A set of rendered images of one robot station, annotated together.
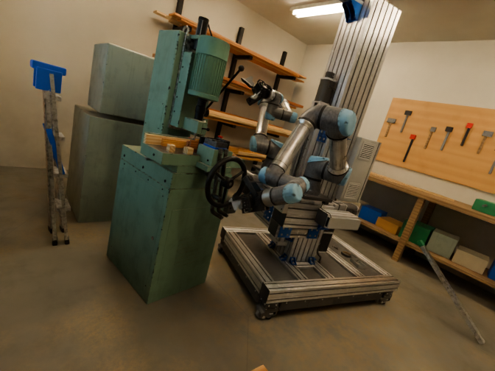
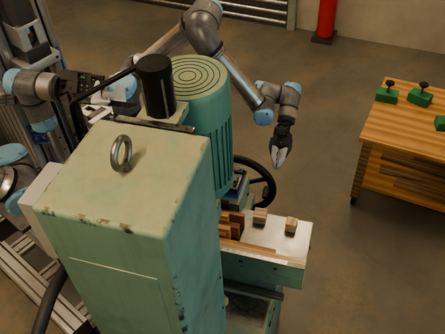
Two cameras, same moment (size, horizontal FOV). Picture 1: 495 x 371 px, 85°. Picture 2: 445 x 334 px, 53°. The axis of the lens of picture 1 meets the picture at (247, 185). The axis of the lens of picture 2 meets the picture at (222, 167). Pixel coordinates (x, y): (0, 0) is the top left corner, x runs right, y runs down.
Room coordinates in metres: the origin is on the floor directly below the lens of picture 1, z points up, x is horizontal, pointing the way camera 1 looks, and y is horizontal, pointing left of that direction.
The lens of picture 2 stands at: (1.80, 1.13, 2.02)
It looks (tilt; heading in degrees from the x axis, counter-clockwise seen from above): 45 degrees down; 251
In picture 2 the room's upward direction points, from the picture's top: 4 degrees counter-clockwise
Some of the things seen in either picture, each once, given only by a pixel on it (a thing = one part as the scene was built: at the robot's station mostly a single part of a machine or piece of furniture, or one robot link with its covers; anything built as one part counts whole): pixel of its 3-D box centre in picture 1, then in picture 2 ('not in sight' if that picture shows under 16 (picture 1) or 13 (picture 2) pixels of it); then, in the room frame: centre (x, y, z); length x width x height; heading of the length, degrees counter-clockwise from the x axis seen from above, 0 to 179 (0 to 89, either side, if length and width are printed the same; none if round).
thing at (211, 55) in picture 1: (208, 70); (194, 132); (1.60, 0.37, 1.35); 0.18 x 0.18 x 0.31
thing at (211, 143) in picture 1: (218, 143); (221, 178); (1.48, 0.22, 0.99); 0.13 x 0.11 x 0.06; 142
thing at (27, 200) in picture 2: not in sight; (61, 213); (1.90, 0.54, 1.40); 0.10 x 0.06 x 0.16; 52
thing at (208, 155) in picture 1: (213, 155); (224, 194); (1.48, 0.22, 0.91); 0.15 x 0.14 x 0.09; 142
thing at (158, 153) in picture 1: (202, 158); (217, 222); (1.53, 0.29, 0.87); 0.61 x 0.30 x 0.06; 142
